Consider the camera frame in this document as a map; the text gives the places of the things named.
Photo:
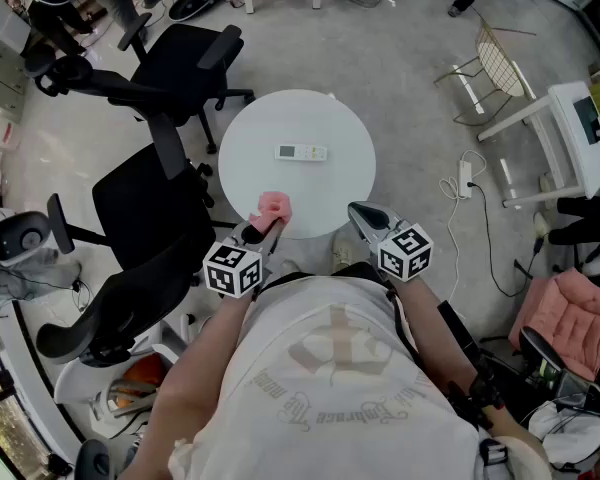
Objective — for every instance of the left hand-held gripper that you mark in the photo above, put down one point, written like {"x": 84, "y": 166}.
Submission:
{"x": 230, "y": 273}

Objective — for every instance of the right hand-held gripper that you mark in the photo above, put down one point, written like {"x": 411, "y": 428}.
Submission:
{"x": 405, "y": 253}

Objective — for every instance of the pink cloth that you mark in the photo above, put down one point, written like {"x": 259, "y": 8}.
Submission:
{"x": 272, "y": 208}

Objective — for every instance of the white remote control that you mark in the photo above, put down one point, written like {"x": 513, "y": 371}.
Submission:
{"x": 300, "y": 152}

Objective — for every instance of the person's left forearm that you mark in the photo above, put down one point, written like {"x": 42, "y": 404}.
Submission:
{"x": 195, "y": 368}

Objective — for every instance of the person's right forearm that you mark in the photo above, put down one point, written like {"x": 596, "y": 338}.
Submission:
{"x": 427, "y": 318}

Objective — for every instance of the person's left shoe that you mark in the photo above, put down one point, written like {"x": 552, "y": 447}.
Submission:
{"x": 290, "y": 266}

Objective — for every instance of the white power strip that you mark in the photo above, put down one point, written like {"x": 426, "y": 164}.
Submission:
{"x": 465, "y": 178}

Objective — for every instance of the black office chair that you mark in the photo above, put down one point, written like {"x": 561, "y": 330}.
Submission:
{"x": 180, "y": 68}
{"x": 145, "y": 208}

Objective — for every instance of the person's white printed shirt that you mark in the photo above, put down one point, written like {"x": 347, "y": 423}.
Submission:
{"x": 330, "y": 393}

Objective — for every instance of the pink quilted cushion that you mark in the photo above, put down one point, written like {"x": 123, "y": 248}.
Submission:
{"x": 570, "y": 318}

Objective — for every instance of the white side table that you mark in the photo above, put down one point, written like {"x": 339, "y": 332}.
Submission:
{"x": 575, "y": 133}

